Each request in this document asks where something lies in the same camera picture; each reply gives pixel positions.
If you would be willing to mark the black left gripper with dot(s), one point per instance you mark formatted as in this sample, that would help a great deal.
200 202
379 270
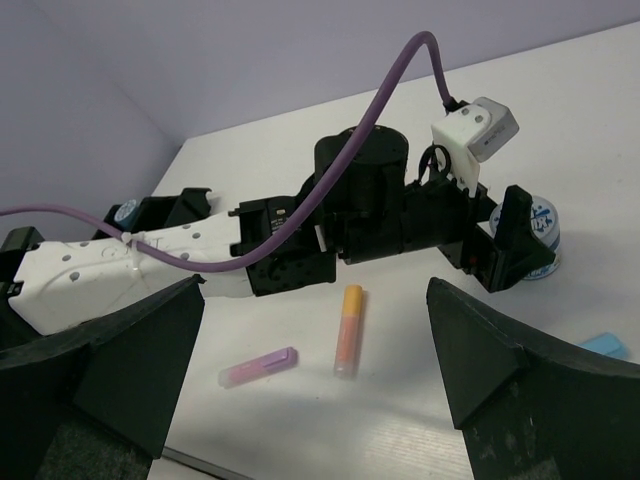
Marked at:
439 215

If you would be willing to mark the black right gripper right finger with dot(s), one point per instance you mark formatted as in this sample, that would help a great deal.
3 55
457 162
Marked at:
529 405

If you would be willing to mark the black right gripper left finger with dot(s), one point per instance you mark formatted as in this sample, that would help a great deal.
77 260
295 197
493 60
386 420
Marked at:
96 401

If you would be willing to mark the blue round tape container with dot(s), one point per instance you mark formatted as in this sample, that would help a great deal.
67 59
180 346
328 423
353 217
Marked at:
125 214
545 224

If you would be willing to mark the purple highlighter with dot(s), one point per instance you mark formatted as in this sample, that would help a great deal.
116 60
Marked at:
257 368

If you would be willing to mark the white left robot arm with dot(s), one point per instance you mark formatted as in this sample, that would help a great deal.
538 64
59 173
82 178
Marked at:
370 214

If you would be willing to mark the blue highlighter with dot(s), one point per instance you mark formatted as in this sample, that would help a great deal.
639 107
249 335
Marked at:
606 344

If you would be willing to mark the yellow orange highlighter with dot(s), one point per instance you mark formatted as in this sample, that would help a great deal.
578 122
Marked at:
349 332

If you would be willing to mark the black compartment organizer tray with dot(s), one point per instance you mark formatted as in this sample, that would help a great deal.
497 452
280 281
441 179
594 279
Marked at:
159 212

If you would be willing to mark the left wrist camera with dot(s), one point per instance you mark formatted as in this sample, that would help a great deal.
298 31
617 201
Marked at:
472 135

